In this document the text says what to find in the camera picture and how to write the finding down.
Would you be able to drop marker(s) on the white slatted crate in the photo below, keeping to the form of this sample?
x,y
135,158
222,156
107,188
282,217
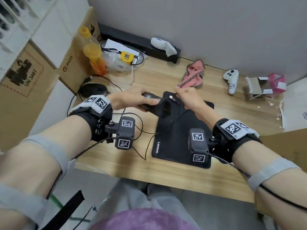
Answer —
x,y
9,26

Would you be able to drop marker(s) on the large cardboard box red-dotted label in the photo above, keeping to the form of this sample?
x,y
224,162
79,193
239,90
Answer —
x,y
24,105

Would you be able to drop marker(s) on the yellow tape measure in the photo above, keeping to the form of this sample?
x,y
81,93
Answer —
x,y
126,57

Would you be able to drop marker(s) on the white board panel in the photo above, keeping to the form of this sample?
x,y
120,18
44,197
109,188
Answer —
x,y
52,105

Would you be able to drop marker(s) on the cardboard box with round logo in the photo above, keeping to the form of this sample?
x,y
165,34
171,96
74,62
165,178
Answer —
x,y
72,69

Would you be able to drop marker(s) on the white paper bag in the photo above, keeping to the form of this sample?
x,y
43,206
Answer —
x,y
295,105

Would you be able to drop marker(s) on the black wrist camera with markers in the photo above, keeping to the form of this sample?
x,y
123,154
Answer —
x,y
124,136
197,146

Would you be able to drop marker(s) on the person's purple shirt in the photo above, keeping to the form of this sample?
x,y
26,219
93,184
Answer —
x,y
144,221

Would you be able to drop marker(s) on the scattered white crumbs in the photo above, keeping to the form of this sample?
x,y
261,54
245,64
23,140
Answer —
x,y
270,103

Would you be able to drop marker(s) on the pink cleaning cloth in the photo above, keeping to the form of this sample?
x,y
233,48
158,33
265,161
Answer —
x,y
194,80

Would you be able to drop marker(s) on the black mouse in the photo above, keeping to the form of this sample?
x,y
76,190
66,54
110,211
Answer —
x,y
92,89
163,110

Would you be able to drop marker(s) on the long black bar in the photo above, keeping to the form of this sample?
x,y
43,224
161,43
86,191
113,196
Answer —
x,y
134,40

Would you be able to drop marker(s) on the person's left hand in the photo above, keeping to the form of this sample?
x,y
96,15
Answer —
x,y
127,99

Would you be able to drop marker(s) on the small open cardboard box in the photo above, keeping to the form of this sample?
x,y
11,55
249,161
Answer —
x,y
254,87

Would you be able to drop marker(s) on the white paper sheet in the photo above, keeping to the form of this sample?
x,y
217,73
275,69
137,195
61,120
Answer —
x,y
112,44

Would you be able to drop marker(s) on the person's right hand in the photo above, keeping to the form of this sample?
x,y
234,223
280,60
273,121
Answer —
x,y
194,102

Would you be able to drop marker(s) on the clear plastic bag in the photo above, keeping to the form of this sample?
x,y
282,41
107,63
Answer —
x,y
112,62

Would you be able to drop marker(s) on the person's left forearm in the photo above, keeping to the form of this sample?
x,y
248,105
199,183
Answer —
x,y
48,150

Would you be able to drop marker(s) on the white controller with label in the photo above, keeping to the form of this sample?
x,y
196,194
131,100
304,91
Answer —
x,y
231,76

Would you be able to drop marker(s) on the pink box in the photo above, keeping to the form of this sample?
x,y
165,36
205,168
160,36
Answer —
x,y
275,80

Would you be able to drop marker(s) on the person's right forearm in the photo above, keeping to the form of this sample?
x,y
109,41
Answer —
x,y
254,160

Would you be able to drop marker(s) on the black mouse pad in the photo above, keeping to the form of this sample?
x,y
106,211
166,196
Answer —
x,y
172,141

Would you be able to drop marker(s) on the orange juice bottle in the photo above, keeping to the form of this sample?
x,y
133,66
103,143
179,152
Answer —
x,y
94,57

